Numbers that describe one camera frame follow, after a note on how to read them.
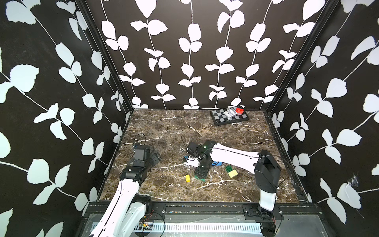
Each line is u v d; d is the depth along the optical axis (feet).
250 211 2.44
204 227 2.30
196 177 2.43
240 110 3.85
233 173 2.82
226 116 3.72
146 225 2.34
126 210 1.59
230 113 3.75
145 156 2.01
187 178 2.74
